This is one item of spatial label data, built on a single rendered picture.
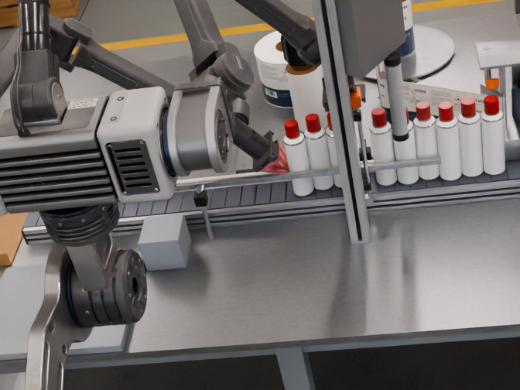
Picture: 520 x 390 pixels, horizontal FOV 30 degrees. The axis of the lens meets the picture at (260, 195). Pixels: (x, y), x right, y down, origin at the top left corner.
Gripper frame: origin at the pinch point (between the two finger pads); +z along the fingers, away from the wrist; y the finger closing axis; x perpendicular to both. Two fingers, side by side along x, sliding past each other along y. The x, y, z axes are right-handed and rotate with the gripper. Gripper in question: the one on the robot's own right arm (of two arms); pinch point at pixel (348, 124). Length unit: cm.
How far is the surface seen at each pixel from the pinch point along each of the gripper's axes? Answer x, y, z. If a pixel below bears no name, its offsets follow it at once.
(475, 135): 8.1, -29.4, 1.5
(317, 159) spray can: 8.0, 7.9, 3.7
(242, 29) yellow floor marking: -250, 71, 102
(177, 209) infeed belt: 9.6, 45.0, 13.4
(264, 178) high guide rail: 10.9, 21.1, 5.5
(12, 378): 2, 115, 79
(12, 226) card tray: 4, 93, 18
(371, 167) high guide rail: 10.7, -4.8, 5.6
